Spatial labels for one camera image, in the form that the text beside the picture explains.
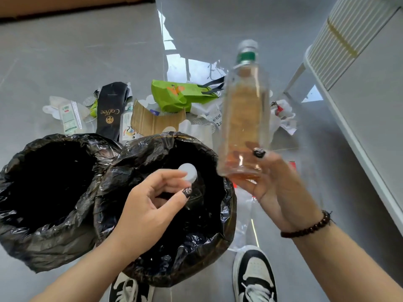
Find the person's left hand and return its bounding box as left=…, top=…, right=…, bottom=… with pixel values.
left=110, top=169, right=193, bottom=259

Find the person's right hand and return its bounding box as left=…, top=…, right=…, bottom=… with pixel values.
left=232, top=142, right=324, bottom=232

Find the white bottle cap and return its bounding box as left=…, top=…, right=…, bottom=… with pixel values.
left=178, top=163, right=198, bottom=183

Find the clear plastic bottle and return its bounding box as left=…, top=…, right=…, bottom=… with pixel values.
left=217, top=39, right=272, bottom=181

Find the person's left forearm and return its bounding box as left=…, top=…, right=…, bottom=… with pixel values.
left=30, top=239, right=139, bottom=302

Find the person's right forearm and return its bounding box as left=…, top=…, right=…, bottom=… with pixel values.
left=283, top=217, right=403, bottom=302

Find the crumpled white red paper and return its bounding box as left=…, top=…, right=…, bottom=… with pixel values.
left=270, top=99, right=298, bottom=135

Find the black trash bag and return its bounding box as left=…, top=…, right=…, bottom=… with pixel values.
left=93, top=132, right=237, bottom=288
left=0, top=133, right=123, bottom=273

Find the white printed plastic bag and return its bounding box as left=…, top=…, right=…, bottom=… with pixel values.
left=189, top=100, right=228, bottom=133

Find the brown cardboard piece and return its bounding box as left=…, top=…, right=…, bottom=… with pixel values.
left=131, top=100, right=186, bottom=136

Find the small labelled plastic bottle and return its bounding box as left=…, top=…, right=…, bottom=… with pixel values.
left=121, top=102, right=136, bottom=144

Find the person's left black white sneaker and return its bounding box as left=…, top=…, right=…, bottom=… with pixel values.
left=109, top=272, right=155, bottom=302

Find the person's black white sneaker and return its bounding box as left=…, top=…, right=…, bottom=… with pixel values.
left=232, top=245, right=277, bottom=302
left=109, top=272, right=155, bottom=302

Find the person's right black white sneaker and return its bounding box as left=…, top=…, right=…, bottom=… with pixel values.
left=232, top=245, right=277, bottom=302

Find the green paper bag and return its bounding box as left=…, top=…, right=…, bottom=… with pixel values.
left=151, top=77, right=225, bottom=113

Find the black coffee bag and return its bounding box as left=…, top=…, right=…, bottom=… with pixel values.
left=95, top=82, right=133, bottom=142

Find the white table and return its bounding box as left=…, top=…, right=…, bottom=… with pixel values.
left=283, top=0, right=403, bottom=224

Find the clear packet with green label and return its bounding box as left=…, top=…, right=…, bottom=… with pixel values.
left=58, top=102, right=84, bottom=135

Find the white ribbed panel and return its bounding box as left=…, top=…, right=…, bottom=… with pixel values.
left=307, top=0, right=402, bottom=91

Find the large brown cardboard box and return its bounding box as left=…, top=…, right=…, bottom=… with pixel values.
left=0, top=0, right=155, bottom=18

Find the brown bead bracelet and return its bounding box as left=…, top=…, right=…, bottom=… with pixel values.
left=280, top=211, right=335, bottom=239

